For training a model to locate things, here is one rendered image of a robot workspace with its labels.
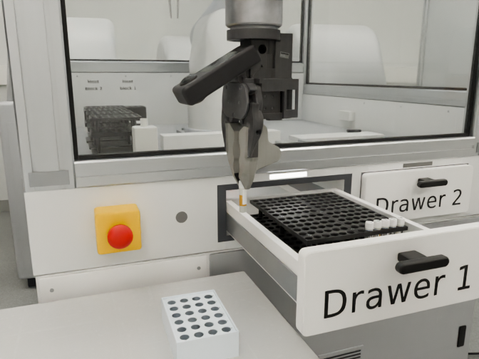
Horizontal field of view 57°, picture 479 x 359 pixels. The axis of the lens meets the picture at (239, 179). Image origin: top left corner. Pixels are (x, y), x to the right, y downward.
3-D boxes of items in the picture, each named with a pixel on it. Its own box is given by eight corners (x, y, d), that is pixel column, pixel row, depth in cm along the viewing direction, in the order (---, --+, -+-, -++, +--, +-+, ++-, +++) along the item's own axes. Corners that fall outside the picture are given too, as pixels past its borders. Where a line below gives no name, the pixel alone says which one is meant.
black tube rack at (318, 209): (404, 264, 70) (408, 226, 68) (305, 282, 64) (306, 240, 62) (330, 221, 90) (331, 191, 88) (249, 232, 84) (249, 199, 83)
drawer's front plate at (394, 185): (468, 211, 103) (474, 165, 100) (363, 225, 93) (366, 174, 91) (462, 209, 104) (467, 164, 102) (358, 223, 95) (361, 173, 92)
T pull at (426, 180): (447, 185, 94) (448, 179, 94) (420, 188, 92) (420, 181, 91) (435, 181, 97) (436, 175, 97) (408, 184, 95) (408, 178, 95)
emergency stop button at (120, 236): (134, 248, 71) (132, 225, 70) (108, 251, 70) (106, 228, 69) (132, 242, 74) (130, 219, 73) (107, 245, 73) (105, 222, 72)
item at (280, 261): (465, 284, 64) (470, 245, 62) (307, 317, 55) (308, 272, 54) (322, 208, 100) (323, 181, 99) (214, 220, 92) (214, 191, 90)
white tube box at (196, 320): (239, 356, 59) (239, 330, 58) (177, 369, 57) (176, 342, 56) (214, 310, 71) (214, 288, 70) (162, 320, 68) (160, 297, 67)
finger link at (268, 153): (286, 189, 61) (286, 122, 60) (249, 194, 59) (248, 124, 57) (274, 184, 64) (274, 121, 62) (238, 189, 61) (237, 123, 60)
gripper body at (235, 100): (299, 122, 60) (301, 30, 57) (243, 126, 56) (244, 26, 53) (269, 118, 67) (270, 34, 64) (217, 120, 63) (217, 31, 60)
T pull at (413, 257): (450, 266, 54) (450, 256, 54) (400, 276, 52) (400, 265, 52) (428, 256, 58) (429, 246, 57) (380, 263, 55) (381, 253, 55)
